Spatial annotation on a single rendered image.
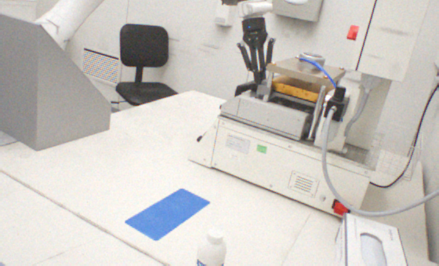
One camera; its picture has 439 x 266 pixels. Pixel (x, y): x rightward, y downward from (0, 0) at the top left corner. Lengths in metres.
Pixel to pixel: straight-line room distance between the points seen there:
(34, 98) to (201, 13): 2.00
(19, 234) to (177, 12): 2.45
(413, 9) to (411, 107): 1.69
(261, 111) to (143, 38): 2.00
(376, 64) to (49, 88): 0.88
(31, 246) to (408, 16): 0.95
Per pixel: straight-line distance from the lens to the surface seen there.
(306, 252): 0.86
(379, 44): 0.98
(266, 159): 1.09
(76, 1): 1.40
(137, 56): 2.92
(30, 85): 1.16
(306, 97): 1.08
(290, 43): 2.69
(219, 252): 0.66
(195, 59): 3.00
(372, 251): 0.80
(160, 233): 0.88
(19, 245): 0.85
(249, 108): 1.08
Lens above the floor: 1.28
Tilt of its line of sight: 19 degrees down
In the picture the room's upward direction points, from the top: 10 degrees clockwise
